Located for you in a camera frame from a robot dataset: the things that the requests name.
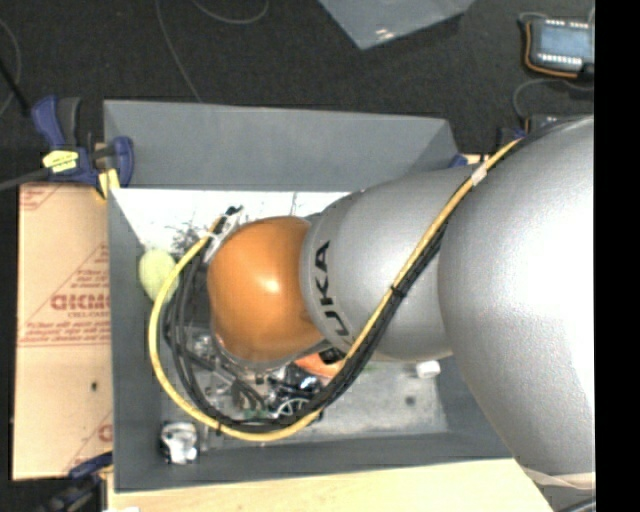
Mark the grey metal bin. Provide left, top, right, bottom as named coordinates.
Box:
left=102, top=99, right=524, bottom=492

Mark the brown cardboard board red print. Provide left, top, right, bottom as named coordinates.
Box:
left=11, top=181, right=115, bottom=482

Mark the pale yellow-green ball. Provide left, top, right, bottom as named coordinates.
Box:
left=138, top=248, right=180, bottom=303

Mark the clear glass object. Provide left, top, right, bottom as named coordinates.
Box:
left=159, top=420, right=200, bottom=465

